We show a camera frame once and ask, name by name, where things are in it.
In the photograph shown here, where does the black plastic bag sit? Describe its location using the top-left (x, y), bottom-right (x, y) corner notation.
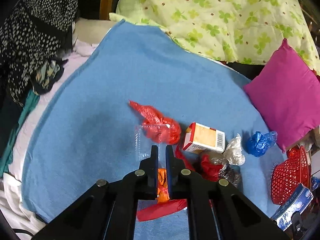
top-left (201, 152), bottom-right (241, 187)

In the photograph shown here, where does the orange white cardboard box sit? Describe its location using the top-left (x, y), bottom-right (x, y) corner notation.
top-left (182, 122), bottom-right (226, 154)

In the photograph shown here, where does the blue plastic bag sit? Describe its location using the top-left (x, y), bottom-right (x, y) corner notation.
top-left (245, 131), bottom-right (278, 157)

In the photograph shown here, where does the clear plastic container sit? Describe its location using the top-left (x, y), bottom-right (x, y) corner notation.
top-left (135, 125), bottom-right (169, 165)

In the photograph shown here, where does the red plastic bag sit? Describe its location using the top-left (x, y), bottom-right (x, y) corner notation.
top-left (129, 100), bottom-right (182, 145)

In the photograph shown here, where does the red crumpled bag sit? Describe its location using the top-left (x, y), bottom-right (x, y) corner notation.
top-left (175, 145), bottom-right (223, 181)

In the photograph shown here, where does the red flat wrapper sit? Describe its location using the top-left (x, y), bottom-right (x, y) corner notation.
top-left (136, 199), bottom-right (187, 222)

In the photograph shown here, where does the orange snack wrapper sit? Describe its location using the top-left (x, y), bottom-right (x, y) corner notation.
top-left (157, 168), bottom-right (170, 203)

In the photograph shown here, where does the white crumpled plastic bag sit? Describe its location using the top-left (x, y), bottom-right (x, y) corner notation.
top-left (223, 133), bottom-right (246, 166)

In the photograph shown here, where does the red mesh basket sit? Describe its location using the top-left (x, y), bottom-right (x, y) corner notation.
top-left (271, 146), bottom-right (311, 205)

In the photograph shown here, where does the blue white tissue box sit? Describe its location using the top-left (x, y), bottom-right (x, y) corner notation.
top-left (271, 184), bottom-right (313, 231)

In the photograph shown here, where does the blue blanket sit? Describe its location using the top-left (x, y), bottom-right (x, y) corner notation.
top-left (22, 21), bottom-right (280, 239)

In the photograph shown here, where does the teal cloth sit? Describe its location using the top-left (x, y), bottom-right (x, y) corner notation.
top-left (1, 90), bottom-right (40, 178)

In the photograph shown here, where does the magenta pillow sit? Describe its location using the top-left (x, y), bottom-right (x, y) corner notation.
top-left (244, 39), bottom-right (319, 151)

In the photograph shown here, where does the dark floral cloth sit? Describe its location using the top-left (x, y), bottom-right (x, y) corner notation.
top-left (31, 57), bottom-right (68, 95)

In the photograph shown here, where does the white bed sheet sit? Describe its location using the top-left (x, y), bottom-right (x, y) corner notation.
top-left (1, 18), bottom-right (115, 239)

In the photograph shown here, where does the green clover patterned quilt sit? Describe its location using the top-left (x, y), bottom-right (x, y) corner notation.
top-left (110, 0), bottom-right (319, 72)

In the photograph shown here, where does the black white dotted garment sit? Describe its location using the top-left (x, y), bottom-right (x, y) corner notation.
top-left (1, 0), bottom-right (78, 106)

